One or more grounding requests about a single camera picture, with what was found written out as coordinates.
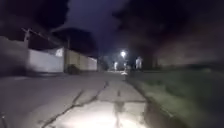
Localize trees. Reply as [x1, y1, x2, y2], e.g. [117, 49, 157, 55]
[113, 0, 224, 70]

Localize building behind wall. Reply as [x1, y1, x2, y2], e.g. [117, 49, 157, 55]
[49, 27, 100, 58]

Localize grass verge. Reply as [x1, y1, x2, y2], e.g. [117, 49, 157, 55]
[125, 69, 224, 128]

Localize grey asphalt road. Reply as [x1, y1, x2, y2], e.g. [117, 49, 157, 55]
[0, 70, 174, 128]

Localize pale boundary wall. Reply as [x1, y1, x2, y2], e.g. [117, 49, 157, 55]
[0, 35, 99, 76]

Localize street lamp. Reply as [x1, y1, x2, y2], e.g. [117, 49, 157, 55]
[119, 49, 128, 72]

